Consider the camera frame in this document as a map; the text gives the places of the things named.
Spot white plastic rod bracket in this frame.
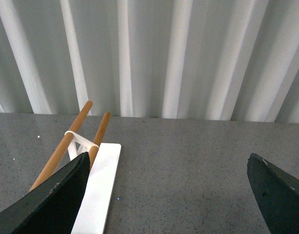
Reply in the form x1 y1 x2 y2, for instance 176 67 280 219
65 131 99 160

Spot left wooden rack rod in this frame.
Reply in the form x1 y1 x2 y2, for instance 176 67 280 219
30 100 93 191

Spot white pleated curtain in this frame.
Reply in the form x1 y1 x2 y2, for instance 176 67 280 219
0 0 299 123

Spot right wooden rack rod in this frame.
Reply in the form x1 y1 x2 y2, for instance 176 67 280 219
88 112 111 170

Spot wooden rack rod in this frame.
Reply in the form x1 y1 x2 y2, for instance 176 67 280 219
88 112 111 170
30 100 93 191

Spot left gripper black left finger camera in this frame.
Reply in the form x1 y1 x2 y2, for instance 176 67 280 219
0 152 90 234

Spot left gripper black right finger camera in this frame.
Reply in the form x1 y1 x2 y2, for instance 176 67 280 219
247 154 299 234

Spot white rack base board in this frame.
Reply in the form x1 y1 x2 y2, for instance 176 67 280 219
71 143 121 234

